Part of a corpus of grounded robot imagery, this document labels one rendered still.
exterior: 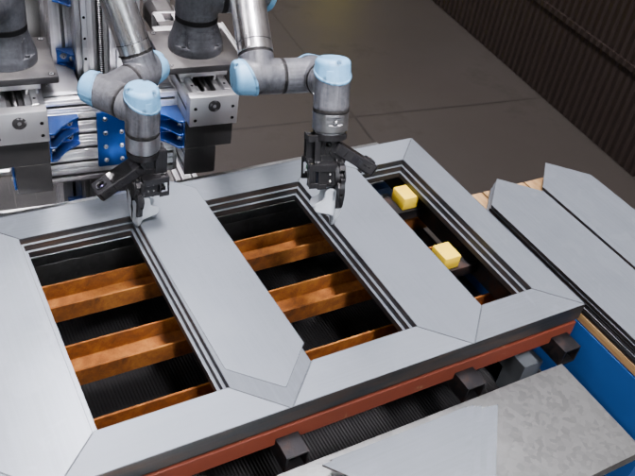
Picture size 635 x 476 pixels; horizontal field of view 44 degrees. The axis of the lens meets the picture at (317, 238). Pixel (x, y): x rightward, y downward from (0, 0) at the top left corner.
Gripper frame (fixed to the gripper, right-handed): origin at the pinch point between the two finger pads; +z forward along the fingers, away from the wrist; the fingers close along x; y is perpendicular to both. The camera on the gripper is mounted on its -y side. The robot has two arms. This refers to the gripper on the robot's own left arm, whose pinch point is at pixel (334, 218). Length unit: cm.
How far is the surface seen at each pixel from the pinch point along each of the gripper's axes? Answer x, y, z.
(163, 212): -25.5, 35.2, 6.3
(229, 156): -192, -8, 48
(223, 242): -13.7, 22.7, 10.1
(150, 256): -12.6, 39.6, 11.7
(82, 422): 32, 56, 23
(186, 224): -20.7, 30.4, 7.8
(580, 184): -32, -84, 9
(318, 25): -326, -87, 11
